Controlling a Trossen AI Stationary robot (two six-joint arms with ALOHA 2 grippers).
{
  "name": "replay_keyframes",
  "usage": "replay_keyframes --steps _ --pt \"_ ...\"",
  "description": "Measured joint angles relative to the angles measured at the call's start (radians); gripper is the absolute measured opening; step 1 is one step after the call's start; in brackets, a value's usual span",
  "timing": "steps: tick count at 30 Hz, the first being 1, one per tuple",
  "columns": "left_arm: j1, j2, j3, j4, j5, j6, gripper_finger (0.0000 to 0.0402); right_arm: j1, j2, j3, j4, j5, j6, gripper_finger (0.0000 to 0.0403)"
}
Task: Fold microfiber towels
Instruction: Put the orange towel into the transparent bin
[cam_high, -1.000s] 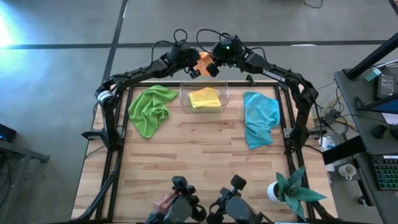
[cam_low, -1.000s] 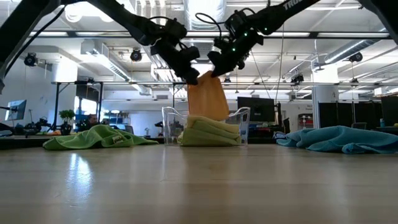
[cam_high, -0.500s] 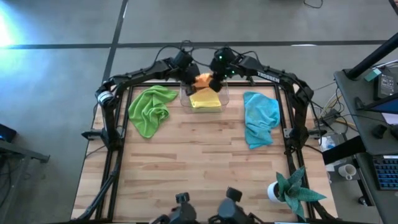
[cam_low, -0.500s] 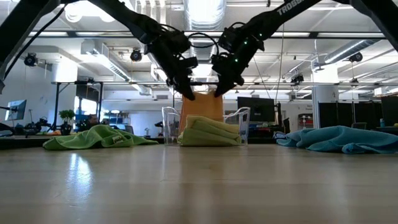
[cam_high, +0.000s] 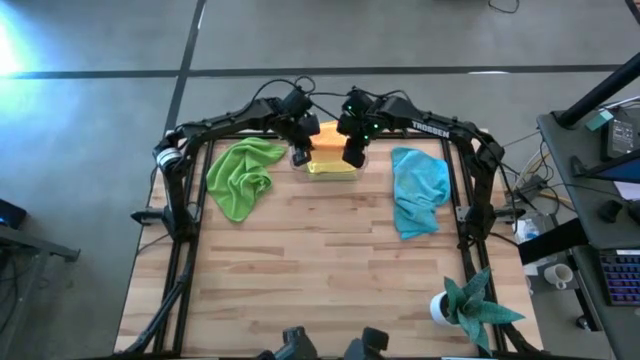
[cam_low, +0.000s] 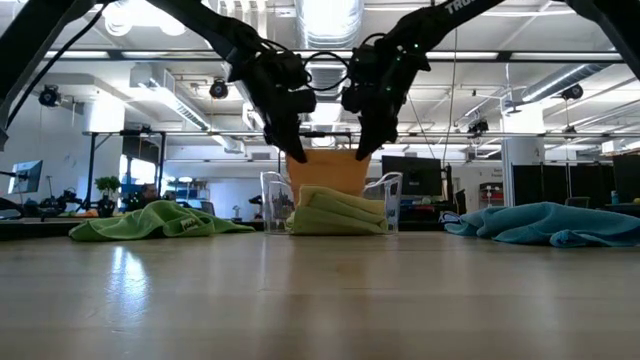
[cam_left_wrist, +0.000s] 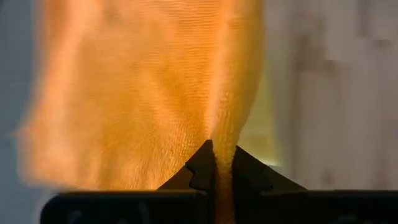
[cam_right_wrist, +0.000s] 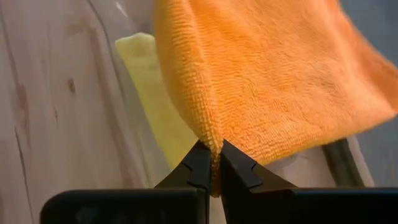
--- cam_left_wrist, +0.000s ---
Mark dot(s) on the orange microfiber towel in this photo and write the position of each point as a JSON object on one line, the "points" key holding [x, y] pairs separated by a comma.
{"points": [[124, 93]]}

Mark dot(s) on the yellow microfiber towel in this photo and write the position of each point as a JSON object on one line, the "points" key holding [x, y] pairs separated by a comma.
{"points": [[258, 137]]}

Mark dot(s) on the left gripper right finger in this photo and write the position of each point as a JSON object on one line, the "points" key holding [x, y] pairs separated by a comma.
{"points": [[252, 174]]}

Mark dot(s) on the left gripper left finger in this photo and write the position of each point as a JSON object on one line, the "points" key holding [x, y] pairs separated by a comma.
{"points": [[202, 171]]}

